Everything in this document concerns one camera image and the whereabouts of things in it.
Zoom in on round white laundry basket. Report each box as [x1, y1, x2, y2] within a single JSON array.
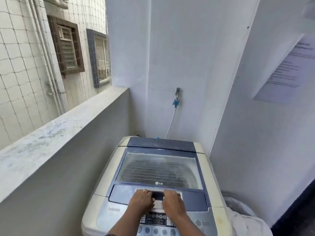
[[221, 190, 274, 236]]

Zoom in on person's right hand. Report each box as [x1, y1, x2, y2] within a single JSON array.
[[162, 189, 187, 218]]

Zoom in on person's left forearm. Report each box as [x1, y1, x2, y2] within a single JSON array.
[[106, 213, 148, 236]]

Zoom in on person's right forearm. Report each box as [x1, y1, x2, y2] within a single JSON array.
[[170, 213, 206, 236]]

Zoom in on printed white paper sheet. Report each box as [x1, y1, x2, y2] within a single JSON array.
[[253, 41, 315, 104]]

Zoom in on white drain pipes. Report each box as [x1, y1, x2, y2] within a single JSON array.
[[26, 0, 68, 116]]

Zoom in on white top-load washing machine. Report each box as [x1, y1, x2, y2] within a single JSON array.
[[81, 136, 233, 236]]

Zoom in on blue framed window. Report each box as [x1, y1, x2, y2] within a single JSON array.
[[86, 29, 112, 88]]

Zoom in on person's left hand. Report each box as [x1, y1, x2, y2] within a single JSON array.
[[127, 189, 155, 219]]

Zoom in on safety net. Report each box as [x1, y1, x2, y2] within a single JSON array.
[[0, 0, 109, 143]]

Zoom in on brown louvred window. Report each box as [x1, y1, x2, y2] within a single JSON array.
[[47, 15, 86, 76]]

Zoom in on glass washing machine lid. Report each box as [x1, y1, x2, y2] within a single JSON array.
[[109, 137, 208, 212]]

